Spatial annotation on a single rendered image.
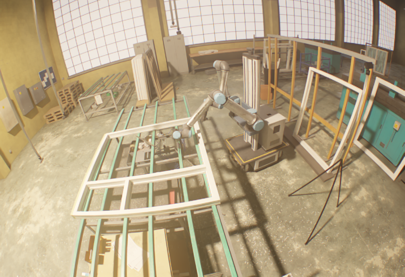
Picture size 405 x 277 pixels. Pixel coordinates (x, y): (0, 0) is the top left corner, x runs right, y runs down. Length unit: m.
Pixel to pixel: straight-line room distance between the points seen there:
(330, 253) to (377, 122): 2.76
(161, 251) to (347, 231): 2.30
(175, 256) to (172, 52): 7.96
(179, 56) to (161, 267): 8.15
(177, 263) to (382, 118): 4.17
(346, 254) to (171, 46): 8.83
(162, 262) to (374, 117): 4.26
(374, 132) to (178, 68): 7.98
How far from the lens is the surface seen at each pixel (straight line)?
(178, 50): 8.60
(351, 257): 2.70
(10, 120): 7.67
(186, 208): 1.55
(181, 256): 2.02
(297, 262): 2.37
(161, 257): 1.70
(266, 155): 2.83
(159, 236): 1.78
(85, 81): 10.33
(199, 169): 1.79
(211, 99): 2.02
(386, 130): 4.20
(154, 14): 8.69
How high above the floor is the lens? 2.19
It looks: 31 degrees down
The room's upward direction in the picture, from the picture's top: 8 degrees counter-clockwise
